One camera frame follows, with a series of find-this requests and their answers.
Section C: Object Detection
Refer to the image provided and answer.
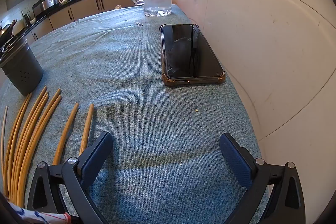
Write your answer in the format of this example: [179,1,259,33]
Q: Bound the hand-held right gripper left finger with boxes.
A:
[26,132,114,224]

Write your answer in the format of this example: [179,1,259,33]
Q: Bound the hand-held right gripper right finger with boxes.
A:
[219,133,306,224]

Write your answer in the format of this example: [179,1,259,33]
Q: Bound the row of wooden chopsticks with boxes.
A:
[4,86,95,207]

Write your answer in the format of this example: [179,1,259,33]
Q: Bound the grey perforated utensil holder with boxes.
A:
[0,34,44,97]

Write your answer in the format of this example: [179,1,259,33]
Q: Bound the blue-green table cloth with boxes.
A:
[0,4,269,224]

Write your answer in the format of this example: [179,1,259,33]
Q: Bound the red blue printed cloth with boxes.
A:
[5,199,72,224]

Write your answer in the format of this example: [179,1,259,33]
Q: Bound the smartphone in brown case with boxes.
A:
[159,24,226,87]

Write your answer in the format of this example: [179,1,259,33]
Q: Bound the beige lower kitchen cabinets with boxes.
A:
[25,0,143,41]

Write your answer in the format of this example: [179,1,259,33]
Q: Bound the black wok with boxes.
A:
[0,19,18,43]

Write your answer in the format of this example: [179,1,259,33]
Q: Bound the stainless steel kitchen appliance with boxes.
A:
[32,0,59,16]

